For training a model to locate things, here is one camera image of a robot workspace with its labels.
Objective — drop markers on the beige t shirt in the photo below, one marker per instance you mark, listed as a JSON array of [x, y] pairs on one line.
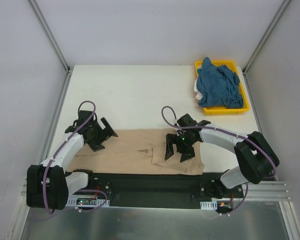
[[138, 151]]

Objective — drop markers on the left aluminium frame post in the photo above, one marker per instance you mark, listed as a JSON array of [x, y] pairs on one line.
[[49, 34]]

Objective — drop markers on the white cable duct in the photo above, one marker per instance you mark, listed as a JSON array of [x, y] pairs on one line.
[[208, 205], [86, 202]]

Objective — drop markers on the right white cable duct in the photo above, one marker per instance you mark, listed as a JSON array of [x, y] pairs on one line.
[[208, 205]]

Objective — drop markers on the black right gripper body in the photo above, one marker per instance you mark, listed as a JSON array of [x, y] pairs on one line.
[[179, 146]]

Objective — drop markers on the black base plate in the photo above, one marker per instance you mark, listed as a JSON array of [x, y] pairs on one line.
[[151, 191]]

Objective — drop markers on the aluminium frame post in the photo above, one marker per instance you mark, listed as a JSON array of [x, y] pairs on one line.
[[267, 34], [49, 34]]

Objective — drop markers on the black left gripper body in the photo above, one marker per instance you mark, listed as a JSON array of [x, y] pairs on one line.
[[100, 136]]

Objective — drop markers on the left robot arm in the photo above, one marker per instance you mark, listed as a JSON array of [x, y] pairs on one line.
[[48, 185]]

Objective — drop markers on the yellow plastic bin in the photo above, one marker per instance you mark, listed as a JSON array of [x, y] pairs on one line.
[[223, 110]]

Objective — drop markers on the white cloth in bin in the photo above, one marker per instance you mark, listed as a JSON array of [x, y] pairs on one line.
[[199, 95]]

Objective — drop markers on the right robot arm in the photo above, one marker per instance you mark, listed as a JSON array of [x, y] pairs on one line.
[[256, 159]]

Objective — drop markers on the left white cable duct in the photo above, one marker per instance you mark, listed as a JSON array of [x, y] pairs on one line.
[[86, 202]]

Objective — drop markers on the aluminium front rail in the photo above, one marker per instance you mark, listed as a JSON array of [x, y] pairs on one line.
[[273, 191]]

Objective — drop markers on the blue t shirt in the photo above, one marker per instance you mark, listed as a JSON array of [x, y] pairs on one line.
[[219, 86]]

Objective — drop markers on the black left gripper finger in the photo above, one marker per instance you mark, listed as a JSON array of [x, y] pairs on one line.
[[96, 147], [107, 131]]

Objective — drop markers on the right aluminium frame post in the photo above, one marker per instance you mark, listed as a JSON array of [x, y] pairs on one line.
[[267, 34]]

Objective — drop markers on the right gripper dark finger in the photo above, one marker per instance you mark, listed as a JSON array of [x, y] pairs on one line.
[[171, 140], [187, 154]]

